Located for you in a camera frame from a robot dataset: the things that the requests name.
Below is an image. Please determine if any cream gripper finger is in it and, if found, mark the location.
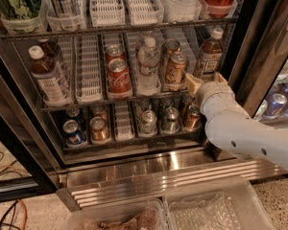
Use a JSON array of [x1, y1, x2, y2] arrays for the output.
[[184, 73, 204, 98], [214, 72, 228, 84]]

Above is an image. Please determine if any brown tea bottle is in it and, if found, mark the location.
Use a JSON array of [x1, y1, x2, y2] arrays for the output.
[[193, 27, 224, 81]]

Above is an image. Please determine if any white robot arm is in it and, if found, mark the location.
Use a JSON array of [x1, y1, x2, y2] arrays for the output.
[[184, 73, 288, 171]]

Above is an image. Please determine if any clear water bottle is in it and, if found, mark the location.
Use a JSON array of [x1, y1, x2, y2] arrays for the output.
[[137, 37, 160, 94]]

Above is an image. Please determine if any blue pepsi can right fridge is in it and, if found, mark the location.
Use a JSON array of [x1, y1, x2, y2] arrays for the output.
[[263, 93, 287, 119]]

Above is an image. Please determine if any clear bottle top shelf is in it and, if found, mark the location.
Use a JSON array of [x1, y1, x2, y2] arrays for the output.
[[161, 0, 202, 22]]

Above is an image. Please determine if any empty white tray bottom shelf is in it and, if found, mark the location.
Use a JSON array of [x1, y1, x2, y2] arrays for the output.
[[114, 102, 134, 141]]

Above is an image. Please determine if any empty white tray shelf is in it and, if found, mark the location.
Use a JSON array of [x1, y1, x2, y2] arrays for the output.
[[74, 35, 103, 104], [114, 102, 134, 141]]

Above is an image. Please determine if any empty white tray middle shelf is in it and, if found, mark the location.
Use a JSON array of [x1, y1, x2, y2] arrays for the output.
[[74, 35, 103, 104]]

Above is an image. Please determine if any steel fridge base grille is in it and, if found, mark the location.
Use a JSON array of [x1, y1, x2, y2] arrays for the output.
[[57, 148, 287, 212]]

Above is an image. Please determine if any left rear tea bottle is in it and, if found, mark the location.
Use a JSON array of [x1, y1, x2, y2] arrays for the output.
[[38, 38, 65, 70]]

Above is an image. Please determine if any left front tea bottle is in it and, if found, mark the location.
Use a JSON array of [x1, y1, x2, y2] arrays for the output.
[[29, 46, 71, 107]]

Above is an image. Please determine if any open glass fridge door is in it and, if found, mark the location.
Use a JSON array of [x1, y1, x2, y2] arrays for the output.
[[0, 39, 60, 202]]

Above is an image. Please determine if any bottom right rear gold can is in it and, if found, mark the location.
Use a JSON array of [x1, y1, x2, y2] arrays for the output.
[[180, 94, 194, 115]]

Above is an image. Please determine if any front gold soda can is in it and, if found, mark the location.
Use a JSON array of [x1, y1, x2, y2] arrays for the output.
[[165, 52, 189, 91]]

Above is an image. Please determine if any gold soda can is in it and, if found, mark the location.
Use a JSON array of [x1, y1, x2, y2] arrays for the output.
[[165, 52, 189, 91], [161, 38, 180, 72]]

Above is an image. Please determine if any rear green soda can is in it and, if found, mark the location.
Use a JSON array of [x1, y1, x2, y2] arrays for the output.
[[159, 97, 174, 113]]

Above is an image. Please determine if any green soda can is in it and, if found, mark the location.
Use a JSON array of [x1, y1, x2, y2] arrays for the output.
[[159, 97, 174, 113], [160, 107, 180, 134]]

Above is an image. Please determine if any bottom right front gold can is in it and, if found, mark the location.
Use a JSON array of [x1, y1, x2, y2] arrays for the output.
[[182, 104, 201, 131]]

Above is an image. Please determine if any rear gold soda can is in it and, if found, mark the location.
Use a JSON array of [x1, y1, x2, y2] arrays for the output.
[[161, 38, 180, 72]]

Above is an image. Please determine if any front green soda can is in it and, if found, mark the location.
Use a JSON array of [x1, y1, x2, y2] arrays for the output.
[[160, 107, 180, 134]]

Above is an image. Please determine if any rear silver soda can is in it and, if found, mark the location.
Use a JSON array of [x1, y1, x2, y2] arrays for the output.
[[135, 99, 152, 118]]

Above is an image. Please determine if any silver soda can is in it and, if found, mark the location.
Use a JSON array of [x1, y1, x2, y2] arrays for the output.
[[139, 110, 157, 137], [135, 99, 152, 118]]

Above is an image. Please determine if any front silver soda can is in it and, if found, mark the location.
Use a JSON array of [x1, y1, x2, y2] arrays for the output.
[[139, 110, 157, 137]]

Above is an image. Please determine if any front red cola can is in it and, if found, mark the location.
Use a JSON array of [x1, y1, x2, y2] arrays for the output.
[[107, 58, 132, 99]]

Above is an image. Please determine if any red cola can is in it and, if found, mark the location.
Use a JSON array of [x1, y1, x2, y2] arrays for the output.
[[105, 45, 126, 62], [107, 58, 132, 99]]

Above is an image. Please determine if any rear red cola can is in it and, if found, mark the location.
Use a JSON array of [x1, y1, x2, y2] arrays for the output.
[[105, 45, 126, 62]]

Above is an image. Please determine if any empty white tray top right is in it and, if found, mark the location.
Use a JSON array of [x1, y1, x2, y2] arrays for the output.
[[126, 0, 164, 26]]

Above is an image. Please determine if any empty white tray top left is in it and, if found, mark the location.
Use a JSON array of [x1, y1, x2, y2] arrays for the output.
[[89, 0, 125, 27]]

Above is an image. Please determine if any right clear plastic bin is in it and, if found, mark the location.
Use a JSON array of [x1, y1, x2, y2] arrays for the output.
[[163, 176, 276, 230]]

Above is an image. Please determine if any clear plastic bin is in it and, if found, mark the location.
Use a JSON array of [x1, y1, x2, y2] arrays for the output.
[[61, 198, 169, 230], [163, 176, 276, 230]]

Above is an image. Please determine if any rear blue pepsi can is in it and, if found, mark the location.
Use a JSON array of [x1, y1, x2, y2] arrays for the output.
[[65, 107, 85, 126]]

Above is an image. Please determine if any blue pepsi can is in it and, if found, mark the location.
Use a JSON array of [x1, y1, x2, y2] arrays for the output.
[[62, 120, 86, 147], [65, 107, 85, 126]]

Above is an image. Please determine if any front blue pepsi can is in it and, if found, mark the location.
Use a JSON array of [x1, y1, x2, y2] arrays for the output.
[[62, 120, 86, 147]]

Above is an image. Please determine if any bubble wrap sheet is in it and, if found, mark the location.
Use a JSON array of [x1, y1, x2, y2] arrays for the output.
[[169, 192, 243, 230]]

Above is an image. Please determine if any left clear plastic bin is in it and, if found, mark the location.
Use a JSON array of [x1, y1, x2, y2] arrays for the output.
[[61, 198, 169, 230]]

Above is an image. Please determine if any orange cable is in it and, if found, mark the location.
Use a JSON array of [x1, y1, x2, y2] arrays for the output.
[[16, 198, 29, 230]]

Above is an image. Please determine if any black cable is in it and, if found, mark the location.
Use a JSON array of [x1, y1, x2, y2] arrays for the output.
[[0, 199, 22, 230]]

